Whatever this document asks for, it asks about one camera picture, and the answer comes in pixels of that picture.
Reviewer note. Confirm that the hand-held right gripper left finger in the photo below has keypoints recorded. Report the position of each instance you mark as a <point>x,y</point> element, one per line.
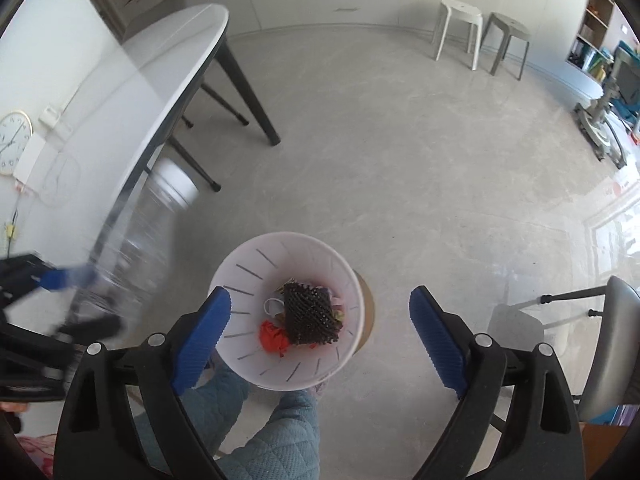
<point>200,345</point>

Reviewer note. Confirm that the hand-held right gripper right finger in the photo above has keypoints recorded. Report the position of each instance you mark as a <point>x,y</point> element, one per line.
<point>435,340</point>

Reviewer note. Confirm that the white wall adapter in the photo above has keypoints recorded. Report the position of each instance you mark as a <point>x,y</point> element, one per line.
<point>50,116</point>

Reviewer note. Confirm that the wooden desk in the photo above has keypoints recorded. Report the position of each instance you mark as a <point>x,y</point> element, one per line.
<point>602,452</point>

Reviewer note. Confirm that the white table with black legs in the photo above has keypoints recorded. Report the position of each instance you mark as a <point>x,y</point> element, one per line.
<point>250,95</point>

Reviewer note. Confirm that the round wall clock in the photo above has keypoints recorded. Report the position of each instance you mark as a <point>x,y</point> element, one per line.
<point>12,142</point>

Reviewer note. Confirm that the grey teal exercise machine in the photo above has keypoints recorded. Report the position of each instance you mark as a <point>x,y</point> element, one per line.
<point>612,100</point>

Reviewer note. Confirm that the person's left leg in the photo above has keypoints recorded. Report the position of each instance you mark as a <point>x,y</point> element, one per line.
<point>215,405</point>

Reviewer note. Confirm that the round wooden stool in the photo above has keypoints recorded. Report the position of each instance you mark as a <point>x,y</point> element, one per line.
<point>367,310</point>

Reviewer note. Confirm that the black foam net sleeve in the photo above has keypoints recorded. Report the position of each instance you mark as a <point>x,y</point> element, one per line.
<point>310,315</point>

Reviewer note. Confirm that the small yellow block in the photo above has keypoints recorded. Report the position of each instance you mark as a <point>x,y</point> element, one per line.
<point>9,231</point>

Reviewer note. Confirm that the person's right leg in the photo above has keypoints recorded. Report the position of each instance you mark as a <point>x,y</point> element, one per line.
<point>280,440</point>

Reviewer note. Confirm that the wooden bookshelf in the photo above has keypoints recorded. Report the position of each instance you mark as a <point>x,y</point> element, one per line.
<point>592,25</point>

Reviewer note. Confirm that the white slotted trash bin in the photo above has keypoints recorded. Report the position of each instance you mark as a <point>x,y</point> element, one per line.
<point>300,265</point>

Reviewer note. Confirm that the grey plastic stool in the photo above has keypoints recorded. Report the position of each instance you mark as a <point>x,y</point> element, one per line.
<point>507,24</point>

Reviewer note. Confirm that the person's leg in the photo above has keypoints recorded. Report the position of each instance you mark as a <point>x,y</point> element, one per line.
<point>215,405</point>
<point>280,440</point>

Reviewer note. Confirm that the clear plastic bottle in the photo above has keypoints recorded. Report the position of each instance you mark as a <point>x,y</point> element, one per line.
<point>145,240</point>

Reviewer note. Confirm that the pink floral blanket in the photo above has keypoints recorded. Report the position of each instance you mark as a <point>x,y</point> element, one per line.
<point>35,452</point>

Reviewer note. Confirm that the white red-print sheet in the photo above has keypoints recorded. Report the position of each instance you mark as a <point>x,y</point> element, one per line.
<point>625,182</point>

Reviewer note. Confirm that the grey chair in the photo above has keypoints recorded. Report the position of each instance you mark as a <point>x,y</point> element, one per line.
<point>615,340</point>

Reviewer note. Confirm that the white rectangular box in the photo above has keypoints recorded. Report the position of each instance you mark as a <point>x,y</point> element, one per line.
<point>30,160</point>

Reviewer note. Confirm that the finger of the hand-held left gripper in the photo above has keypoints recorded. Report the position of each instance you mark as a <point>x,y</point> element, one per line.
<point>92,329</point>
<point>65,279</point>

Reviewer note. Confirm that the white plastic stool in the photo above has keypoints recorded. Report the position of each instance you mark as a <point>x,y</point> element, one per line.
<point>457,12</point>

